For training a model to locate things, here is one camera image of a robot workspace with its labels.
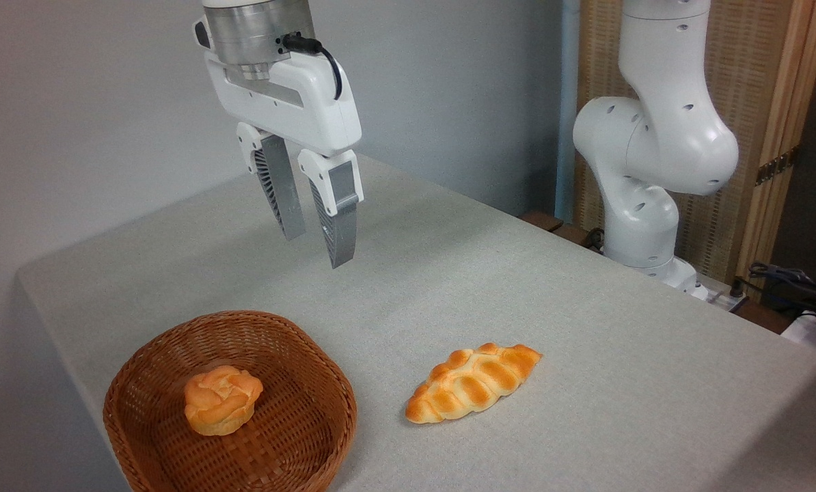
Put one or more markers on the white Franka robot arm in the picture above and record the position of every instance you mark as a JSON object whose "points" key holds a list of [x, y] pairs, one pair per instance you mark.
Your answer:
{"points": [[661, 143]]}

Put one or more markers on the brown wicker basket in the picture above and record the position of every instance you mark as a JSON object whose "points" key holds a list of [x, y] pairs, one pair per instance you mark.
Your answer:
{"points": [[298, 410]]}

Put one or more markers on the long braided bread loaf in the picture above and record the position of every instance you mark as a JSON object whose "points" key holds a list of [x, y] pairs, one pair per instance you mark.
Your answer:
{"points": [[473, 383]]}

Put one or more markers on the round golden bread bun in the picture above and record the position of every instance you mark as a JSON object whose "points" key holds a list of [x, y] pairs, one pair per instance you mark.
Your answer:
{"points": [[220, 400]]}

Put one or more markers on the grey tablecloth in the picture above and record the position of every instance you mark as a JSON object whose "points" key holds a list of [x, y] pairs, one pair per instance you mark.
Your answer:
{"points": [[517, 287]]}

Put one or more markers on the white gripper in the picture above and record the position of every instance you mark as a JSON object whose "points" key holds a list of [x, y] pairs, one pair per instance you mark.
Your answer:
{"points": [[312, 102]]}

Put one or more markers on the wooden rattan folding screen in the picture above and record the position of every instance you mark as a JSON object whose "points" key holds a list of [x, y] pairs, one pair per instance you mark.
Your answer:
{"points": [[756, 82]]}

